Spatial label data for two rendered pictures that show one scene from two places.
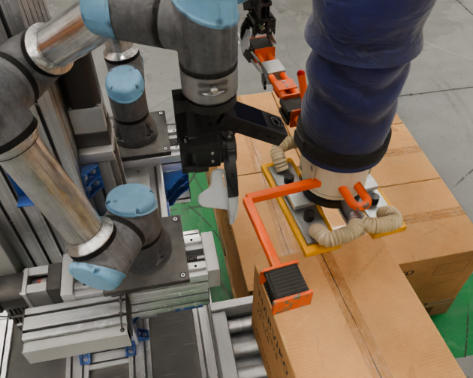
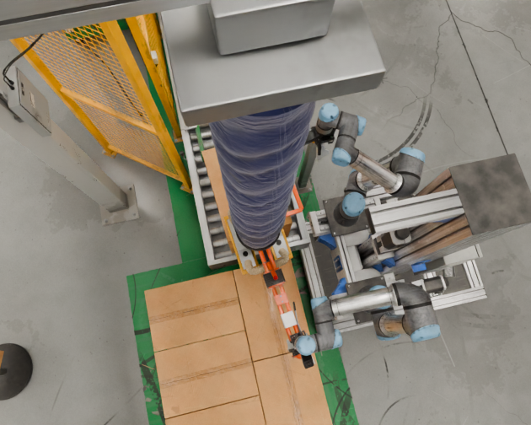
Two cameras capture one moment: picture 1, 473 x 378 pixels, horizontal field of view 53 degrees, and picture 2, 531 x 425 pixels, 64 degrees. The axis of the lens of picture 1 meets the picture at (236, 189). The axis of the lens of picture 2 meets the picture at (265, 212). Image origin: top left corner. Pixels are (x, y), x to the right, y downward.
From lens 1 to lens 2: 1.90 m
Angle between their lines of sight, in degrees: 57
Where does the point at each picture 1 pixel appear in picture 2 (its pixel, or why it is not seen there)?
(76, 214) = not seen: hidden behind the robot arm
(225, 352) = (300, 217)
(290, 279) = not seen: hidden behind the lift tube
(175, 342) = (326, 256)
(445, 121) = not seen: outside the picture
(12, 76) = (400, 167)
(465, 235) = (155, 299)
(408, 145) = (168, 388)
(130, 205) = (353, 196)
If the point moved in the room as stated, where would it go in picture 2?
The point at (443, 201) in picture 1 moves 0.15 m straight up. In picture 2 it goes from (159, 329) to (154, 329)
